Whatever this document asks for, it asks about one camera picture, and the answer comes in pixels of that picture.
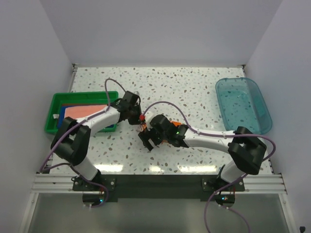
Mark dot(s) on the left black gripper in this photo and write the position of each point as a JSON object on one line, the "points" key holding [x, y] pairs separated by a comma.
{"points": [[136, 121]]}

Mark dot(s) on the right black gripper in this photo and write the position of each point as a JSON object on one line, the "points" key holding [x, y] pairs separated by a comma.
{"points": [[145, 137]]}

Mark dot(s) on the orange white lion towel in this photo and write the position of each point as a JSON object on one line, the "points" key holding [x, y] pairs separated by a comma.
{"points": [[144, 126]]}

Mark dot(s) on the pink panda towel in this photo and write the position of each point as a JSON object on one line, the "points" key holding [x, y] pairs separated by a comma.
{"points": [[82, 111]]}

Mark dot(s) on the blue towel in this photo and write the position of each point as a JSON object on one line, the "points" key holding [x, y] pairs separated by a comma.
{"points": [[61, 116]]}

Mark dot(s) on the brown towel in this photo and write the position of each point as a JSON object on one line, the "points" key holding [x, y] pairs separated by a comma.
{"points": [[81, 104]]}

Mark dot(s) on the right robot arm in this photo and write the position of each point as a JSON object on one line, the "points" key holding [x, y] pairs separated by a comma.
{"points": [[246, 150]]}

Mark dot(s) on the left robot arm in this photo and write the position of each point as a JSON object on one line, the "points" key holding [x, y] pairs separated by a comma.
{"points": [[72, 138]]}

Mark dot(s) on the green plastic tray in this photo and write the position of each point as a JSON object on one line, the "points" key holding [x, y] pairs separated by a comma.
{"points": [[78, 97]]}

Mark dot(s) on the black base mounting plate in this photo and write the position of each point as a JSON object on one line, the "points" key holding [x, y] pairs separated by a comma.
{"points": [[160, 186]]}

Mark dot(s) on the blue plastic bin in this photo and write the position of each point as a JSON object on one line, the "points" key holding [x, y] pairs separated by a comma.
{"points": [[241, 104]]}

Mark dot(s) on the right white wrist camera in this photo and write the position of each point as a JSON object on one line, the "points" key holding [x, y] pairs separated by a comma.
{"points": [[146, 118]]}

